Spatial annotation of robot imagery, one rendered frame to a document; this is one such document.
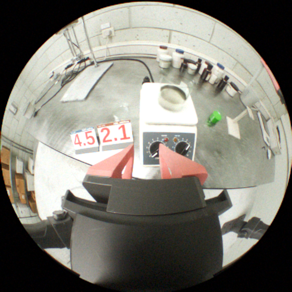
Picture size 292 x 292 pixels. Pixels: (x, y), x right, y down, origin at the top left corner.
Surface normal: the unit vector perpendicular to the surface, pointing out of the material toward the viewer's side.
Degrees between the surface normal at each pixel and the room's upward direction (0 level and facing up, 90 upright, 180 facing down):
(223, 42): 90
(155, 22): 90
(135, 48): 90
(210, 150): 0
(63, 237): 72
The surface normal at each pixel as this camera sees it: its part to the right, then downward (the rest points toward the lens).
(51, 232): 0.93, -0.29
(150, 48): -0.21, 0.95
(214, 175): 0.01, -0.25
